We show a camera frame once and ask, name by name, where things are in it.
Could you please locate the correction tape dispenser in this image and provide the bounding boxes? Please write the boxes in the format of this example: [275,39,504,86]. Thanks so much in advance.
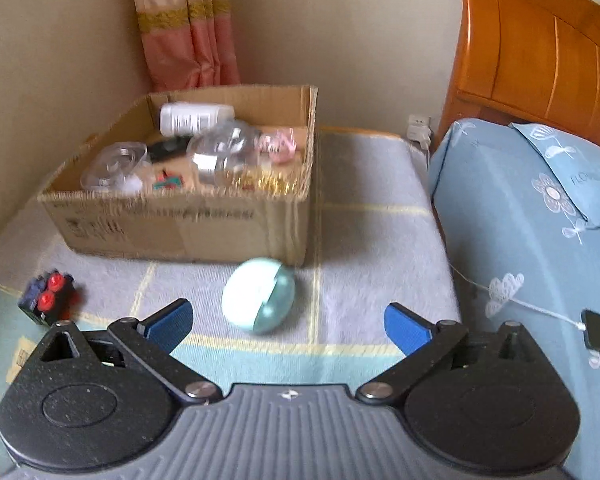
[147,138,192,163]

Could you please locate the wooden headboard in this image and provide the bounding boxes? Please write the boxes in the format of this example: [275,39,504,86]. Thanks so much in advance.
[437,0,600,153]

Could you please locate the mint egg-shaped container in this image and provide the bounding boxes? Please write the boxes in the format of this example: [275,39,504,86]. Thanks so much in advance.
[221,257,297,335]

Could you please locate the gold tinsel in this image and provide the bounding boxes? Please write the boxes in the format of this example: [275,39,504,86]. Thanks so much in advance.
[237,171,303,196]

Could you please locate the white charging cable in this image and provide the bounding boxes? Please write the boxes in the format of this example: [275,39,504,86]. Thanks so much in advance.
[450,260,588,332]

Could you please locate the pink flower ornament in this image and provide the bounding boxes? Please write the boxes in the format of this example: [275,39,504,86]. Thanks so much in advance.
[259,129,297,164]

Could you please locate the white plastic bottle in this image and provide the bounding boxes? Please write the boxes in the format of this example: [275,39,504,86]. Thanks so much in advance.
[159,102,236,137]

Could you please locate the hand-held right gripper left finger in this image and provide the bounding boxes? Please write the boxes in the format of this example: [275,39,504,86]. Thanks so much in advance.
[39,298,224,403]

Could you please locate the black toy block red studs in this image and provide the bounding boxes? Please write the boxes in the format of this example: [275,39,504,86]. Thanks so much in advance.
[19,270,84,327]

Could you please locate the blue floral pillow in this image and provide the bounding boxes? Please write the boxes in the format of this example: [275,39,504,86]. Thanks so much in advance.
[510,122,600,227]

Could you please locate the cardboard box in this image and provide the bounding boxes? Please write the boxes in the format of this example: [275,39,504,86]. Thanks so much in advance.
[37,85,318,267]

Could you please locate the pink curtain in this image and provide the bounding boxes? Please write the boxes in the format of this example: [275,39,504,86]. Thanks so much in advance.
[130,0,242,92]

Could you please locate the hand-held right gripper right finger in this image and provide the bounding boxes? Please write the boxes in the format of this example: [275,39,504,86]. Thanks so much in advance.
[355,303,538,403]

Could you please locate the clear plastic container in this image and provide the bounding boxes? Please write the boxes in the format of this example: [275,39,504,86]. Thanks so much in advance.
[80,142,149,194]

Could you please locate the blue floral quilt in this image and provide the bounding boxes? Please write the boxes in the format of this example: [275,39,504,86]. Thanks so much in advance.
[427,117,600,480]

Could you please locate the white wall charger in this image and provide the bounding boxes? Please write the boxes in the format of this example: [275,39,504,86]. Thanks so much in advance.
[406,114,434,152]

